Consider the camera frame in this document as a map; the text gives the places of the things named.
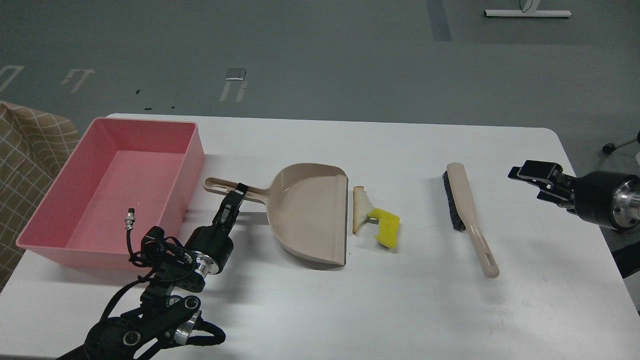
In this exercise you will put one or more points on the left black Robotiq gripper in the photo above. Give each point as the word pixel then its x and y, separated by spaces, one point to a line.
pixel 212 245

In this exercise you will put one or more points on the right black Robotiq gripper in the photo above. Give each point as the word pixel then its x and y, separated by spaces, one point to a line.
pixel 607 199

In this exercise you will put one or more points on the beige plastic dustpan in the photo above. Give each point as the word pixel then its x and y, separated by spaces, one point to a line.
pixel 306 205

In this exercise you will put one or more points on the beige hand brush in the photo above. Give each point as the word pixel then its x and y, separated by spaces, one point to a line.
pixel 463 215

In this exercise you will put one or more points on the bread slice piece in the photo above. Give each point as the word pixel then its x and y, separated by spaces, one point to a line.
pixel 361 208

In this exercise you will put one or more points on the yellow sponge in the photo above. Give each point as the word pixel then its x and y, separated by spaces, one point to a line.
pixel 388 226

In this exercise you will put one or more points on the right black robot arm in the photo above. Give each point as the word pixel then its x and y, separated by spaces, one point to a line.
pixel 607 199

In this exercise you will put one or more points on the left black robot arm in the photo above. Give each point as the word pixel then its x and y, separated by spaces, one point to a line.
pixel 161 310

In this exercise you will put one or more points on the pink plastic bin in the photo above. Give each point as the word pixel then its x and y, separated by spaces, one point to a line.
pixel 151 166

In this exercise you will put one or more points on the chair caster wheel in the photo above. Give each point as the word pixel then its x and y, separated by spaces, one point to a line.
pixel 611 147

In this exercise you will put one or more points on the grey floor plate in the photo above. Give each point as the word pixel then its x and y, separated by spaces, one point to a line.
pixel 236 74

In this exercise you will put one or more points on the brown checkered cloth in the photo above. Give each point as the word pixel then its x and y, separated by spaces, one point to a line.
pixel 34 146

